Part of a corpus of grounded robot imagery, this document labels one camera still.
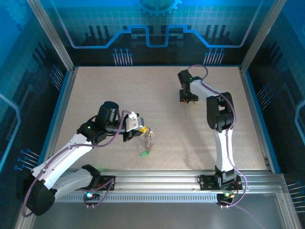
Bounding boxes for aluminium frame post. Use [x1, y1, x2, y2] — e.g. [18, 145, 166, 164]
[26, 0, 78, 73]
[239, 0, 287, 72]

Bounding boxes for LED controller board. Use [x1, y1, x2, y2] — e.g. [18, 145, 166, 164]
[218, 192, 235, 201]
[84, 190, 101, 201]

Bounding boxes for slotted grey cable duct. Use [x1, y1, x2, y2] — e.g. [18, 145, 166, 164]
[56, 193, 222, 204]

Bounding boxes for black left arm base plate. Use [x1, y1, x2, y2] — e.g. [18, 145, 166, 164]
[95, 175, 117, 192]

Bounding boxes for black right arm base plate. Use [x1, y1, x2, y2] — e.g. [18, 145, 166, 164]
[197, 175, 243, 191]

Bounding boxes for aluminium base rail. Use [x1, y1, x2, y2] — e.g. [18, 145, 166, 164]
[57, 168, 284, 195]

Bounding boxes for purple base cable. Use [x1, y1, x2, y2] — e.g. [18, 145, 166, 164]
[83, 178, 117, 208]

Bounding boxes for aluminium table side rail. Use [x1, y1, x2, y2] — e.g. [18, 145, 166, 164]
[239, 66, 282, 174]
[41, 66, 78, 167]

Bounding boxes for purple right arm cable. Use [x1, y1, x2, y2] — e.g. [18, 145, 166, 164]
[187, 64, 248, 209]

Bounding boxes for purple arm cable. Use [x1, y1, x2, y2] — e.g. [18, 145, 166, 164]
[22, 109, 135, 218]
[187, 64, 248, 209]

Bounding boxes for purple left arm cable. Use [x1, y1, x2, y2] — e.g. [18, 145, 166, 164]
[22, 109, 135, 218]

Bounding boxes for silver keyring chain bunch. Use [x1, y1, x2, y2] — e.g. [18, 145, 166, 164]
[142, 126, 156, 152]

